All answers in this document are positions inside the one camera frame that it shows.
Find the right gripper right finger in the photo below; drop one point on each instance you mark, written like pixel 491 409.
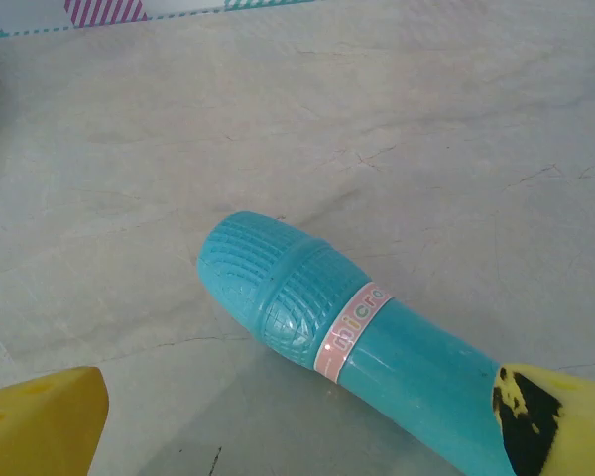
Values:
pixel 570 426

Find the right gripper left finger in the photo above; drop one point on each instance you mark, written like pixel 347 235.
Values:
pixel 39 426

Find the teal toy microphone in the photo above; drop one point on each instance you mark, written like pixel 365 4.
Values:
pixel 406 357

